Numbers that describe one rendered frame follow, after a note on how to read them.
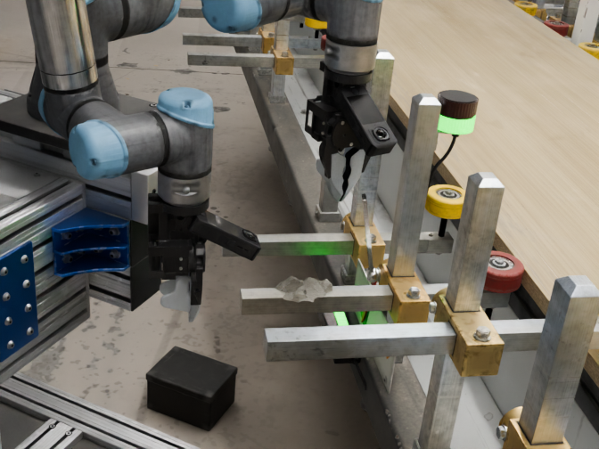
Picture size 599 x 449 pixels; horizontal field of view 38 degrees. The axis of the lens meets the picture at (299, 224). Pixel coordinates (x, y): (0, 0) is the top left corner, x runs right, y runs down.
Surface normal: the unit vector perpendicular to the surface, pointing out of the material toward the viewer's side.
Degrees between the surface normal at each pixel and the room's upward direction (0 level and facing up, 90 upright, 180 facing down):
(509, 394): 90
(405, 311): 90
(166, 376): 0
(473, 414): 0
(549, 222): 0
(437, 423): 90
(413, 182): 90
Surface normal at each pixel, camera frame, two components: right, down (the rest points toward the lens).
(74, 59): 0.55, 0.44
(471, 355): 0.18, 0.47
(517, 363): -0.98, 0.01
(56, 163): -0.44, 0.39
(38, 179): 0.08, -0.88
